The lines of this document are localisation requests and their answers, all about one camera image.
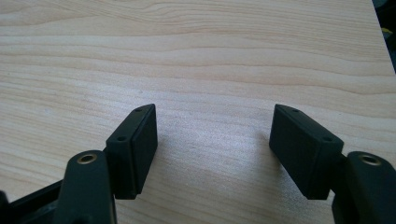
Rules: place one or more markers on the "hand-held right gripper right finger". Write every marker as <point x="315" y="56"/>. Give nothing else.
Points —
<point x="306" y="152"/>

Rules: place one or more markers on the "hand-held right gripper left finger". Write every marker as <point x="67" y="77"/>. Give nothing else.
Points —
<point x="132" y="152"/>

